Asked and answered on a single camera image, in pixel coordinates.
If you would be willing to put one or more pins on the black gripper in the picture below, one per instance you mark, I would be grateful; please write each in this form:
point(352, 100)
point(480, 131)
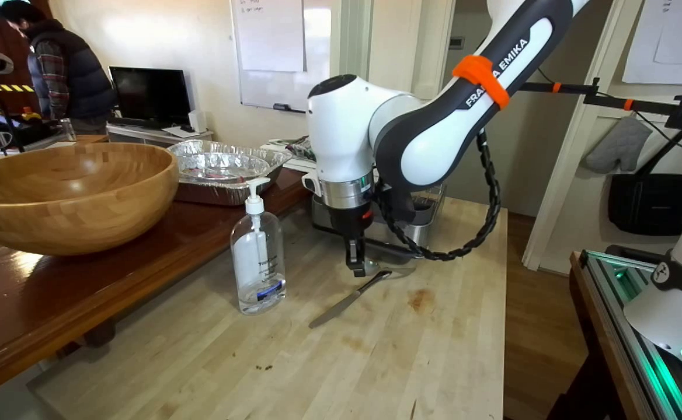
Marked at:
point(352, 225)

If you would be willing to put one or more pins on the small steel spoon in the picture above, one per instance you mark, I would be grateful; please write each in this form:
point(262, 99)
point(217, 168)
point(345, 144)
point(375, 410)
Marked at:
point(389, 268)

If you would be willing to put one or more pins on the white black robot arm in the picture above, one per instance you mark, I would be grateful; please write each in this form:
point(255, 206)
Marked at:
point(376, 144)

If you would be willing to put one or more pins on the green lit robot base stand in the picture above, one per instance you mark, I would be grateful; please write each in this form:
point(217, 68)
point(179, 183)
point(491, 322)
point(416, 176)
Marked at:
point(623, 373)

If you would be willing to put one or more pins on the grey steel dish rack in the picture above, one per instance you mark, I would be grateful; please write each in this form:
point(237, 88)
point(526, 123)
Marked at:
point(418, 227)

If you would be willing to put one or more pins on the green white dish towel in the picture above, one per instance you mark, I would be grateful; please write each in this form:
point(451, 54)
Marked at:
point(303, 155)

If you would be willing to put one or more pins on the clear hand sanitizer pump bottle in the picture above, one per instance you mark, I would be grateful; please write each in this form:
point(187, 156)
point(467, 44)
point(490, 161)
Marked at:
point(257, 255)

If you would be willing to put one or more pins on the aluminium foil tray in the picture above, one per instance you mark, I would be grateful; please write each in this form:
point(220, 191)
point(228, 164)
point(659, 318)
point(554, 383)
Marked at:
point(213, 172)

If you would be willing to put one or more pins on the black monitor screen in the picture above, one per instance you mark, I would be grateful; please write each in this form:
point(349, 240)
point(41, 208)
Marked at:
point(152, 95)

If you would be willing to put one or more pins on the grey oven mitt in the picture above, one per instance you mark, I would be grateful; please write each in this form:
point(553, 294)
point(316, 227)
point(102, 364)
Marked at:
point(619, 148)

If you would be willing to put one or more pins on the large wooden bowl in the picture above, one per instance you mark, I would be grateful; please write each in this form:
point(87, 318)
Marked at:
point(82, 198)

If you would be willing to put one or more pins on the black hanging bag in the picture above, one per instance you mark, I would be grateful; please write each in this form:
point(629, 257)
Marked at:
point(645, 204)

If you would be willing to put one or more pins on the person in dark vest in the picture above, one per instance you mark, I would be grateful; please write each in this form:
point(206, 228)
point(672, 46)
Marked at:
point(67, 74)

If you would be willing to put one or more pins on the brown wooden side table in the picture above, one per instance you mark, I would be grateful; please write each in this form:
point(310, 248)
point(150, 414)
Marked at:
point(50, 302)

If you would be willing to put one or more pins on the table knife with black handle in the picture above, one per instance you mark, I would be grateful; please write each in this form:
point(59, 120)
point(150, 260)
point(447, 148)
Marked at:
point(349, 298)

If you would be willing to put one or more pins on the white wall whiteboard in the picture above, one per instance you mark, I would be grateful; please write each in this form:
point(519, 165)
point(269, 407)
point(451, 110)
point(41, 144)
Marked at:
point(284, 50)

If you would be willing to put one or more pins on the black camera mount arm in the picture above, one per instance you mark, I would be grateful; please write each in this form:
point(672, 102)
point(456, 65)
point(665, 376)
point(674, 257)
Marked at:
point(640, 108)

